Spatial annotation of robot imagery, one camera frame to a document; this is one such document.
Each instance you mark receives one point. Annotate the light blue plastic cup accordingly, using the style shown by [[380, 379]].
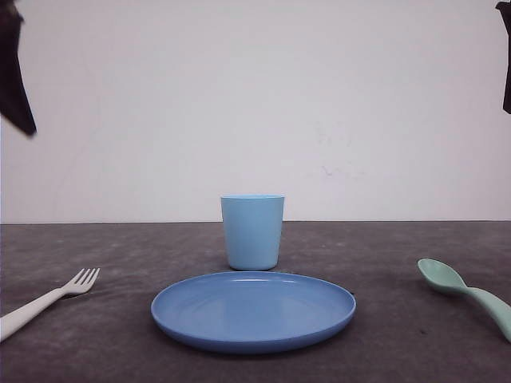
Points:
[[252, 230]]

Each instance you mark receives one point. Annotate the mint green plastic spoon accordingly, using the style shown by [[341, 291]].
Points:
[[446, 280]]

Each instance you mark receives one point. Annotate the white plastic fork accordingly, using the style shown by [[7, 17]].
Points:
[[81, 283]]

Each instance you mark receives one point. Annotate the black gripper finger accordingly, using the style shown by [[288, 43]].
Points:
[[503, 7], [15, 106]]

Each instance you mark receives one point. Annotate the blue plastic plate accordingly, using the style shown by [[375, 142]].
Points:
[[252, 312]]

